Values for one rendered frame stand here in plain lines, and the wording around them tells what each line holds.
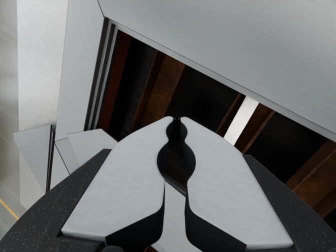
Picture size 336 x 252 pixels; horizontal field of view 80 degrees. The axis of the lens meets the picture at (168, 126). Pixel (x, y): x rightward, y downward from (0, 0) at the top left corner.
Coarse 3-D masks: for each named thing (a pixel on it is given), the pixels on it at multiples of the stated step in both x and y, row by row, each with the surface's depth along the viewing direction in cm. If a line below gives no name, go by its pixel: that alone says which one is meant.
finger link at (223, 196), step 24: (192, 120) 11; (192, 144) 9; (216, 144) 9; (192, 168) 9; (216, 168) 8; (240, 168) 8; (192, 192) 7; (216, 192) 7; (240, 192) 7; (192, 216) 6; (216, 216) 6; (240, 216) 6; (264, 216) 6; (192, 240) 7; (216, 240) 6; (240, 240) 5; (264, 240) 5; (288, 240) 5
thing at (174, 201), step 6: (168, 186) 42; (168, 192) 42; (174, 192) 41; (168, 198) 43; (174, 198) 42; (180, 198) 41; (168, 204) 43; (174, 204) 42; (180, 204) 42; (168, 210) 44; (174, 210) 43; (168, 216) 44; (174, 216) 44; (168, 222) 45
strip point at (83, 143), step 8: (72, 136) 50; (80, 136) 49; (88, 136) 48; (96, 136) 47; (72, 144) 52; (80, 144) 50; (88, 144) 49; (80, 152) 51; (88, 152) 50; (80, 160) 52
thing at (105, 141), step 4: (100, 132) 46; (104, 132) 45; (100, 136) 46; (104, 136) 45; (108, 136) 45; (100, 140) 46; (104, 140) 46; (108, 140) 45; (112, 140) 45; (96, 144) 48; (100, 144) 47; (104, 144) 46; (108, 144) 46; (112, 144) 45; (96, 148) 48; (100, 148) 47; (108, 148) 46; (96, 152) 48; (92, 156) 50
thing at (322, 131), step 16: (112, 32) 38; (128, 32) 37; (112, 48) 40; (160, 48) 35; (96, 64) 40; (112, 64) 42; (192, 64) 32; (96, 80) 43; (224, 80) 31; (96, 96) 44; (256, 96) 30; (96, 112) 47; (288, 112) 29; (96, 128) 50; (320, 128) 27; (64, 144) 53; (64, 160) 56
